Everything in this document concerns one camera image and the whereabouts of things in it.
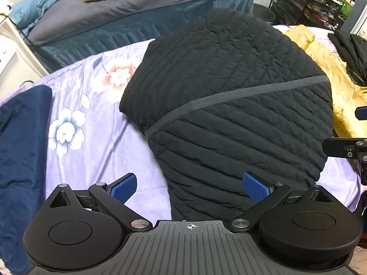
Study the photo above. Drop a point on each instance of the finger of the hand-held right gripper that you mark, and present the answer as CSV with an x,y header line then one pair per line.
x,y
361,113
341,147

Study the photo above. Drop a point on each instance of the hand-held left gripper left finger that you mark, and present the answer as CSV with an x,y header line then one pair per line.
x,y
124,187

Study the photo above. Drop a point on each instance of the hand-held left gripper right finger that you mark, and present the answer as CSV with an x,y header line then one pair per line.
x,y
255,187

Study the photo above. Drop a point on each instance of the black quilted jacket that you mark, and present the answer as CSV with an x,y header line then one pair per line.
x,y
229,91

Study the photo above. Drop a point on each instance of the purple floral bedsheet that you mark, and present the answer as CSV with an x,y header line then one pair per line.
x,y
94,137

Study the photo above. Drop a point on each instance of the black garment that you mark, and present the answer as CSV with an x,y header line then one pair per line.
x,y
352,51

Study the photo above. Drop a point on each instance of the navy blue cloth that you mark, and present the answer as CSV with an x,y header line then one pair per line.
x,y
20,163

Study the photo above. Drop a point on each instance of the black round bin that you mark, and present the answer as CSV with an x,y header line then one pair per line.
x,y
262,13

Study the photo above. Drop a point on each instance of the grey bed sheet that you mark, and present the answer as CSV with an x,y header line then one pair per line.
x,y
114,14

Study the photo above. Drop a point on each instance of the white cabinet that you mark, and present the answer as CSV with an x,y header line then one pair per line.
x,y
14,51

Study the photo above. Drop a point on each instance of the blue pillow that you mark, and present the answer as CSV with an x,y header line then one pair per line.
x,y
31,8

